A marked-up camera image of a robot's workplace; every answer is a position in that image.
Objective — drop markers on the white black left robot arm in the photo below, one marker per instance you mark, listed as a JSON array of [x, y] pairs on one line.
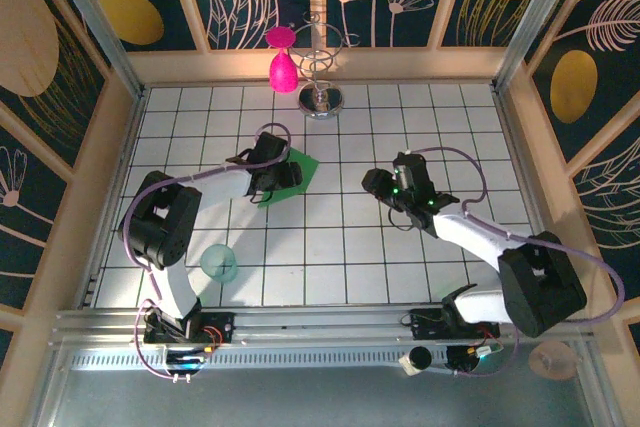
[[160, 227]]

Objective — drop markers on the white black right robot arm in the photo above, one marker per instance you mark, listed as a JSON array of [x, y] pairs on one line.
[[540, 287]]

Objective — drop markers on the pale pink translucent glass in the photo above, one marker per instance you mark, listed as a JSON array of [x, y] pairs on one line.
[[552, 359]]

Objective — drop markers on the teal translucent cup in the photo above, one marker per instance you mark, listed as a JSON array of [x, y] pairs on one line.
[[220, 262]]

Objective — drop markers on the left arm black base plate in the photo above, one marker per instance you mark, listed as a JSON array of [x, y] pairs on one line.
[[220, 327]]

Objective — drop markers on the aluminium frame post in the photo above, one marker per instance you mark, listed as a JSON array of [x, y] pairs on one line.
[[95, 22], [535, 22]]

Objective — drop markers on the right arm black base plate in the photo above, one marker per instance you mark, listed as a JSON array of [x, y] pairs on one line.
[[425, 324]]

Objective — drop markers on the green paper sheet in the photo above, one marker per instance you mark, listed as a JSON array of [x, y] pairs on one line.
[[307, 167]]

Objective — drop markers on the black controller board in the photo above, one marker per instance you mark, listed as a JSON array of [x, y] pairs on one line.
[[185, 361], [462, 359]]

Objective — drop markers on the aluminium mounting rail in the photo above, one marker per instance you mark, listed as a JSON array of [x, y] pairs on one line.
[[320, 327]]

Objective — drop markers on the black white cylinder device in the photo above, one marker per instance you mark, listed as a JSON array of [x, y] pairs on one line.
[[417, 358]]

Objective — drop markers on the pink wine glass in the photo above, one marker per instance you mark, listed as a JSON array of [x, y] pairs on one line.
[[283, 74]]

